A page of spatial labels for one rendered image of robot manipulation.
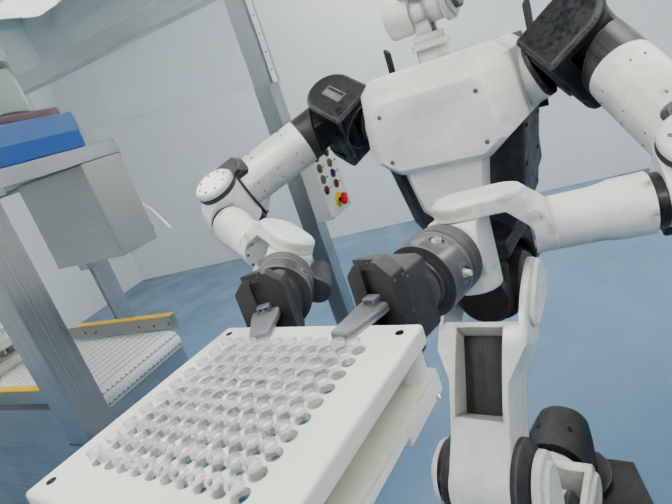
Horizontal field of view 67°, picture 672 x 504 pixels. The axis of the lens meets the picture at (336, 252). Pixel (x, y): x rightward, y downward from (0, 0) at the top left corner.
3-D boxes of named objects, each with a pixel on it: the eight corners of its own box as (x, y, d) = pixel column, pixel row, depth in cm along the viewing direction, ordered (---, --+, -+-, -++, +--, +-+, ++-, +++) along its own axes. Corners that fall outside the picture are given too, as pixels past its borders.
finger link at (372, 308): (327, 339, 46) (365, 307, 51) (353, 342, 44) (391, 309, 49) (322, 324, 46) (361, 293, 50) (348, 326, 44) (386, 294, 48)
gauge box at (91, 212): (158, 237, 113) (120, 151, 108) (124, 256, 104) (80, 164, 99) (95, 251, 124) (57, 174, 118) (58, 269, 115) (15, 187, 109)
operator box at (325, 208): (351, 203, 177) (329, 131, 170) (333, 220, 163) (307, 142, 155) (336, 207, 180) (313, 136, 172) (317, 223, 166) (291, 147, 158)
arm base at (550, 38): (574, 128, 81) (554, 77, 87) (659, 79, 73) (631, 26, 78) (525, 85, 72) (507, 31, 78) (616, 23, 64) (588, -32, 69)
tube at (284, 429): (307, 512, 37) (270, 430, 34) (316, 498, 38) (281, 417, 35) (321, 516, 36) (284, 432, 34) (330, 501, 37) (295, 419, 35)
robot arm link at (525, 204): (446, 278, 62) (562, 256, 58) (429, 210, 60) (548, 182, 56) (448, 259, 68) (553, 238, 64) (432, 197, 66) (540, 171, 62)
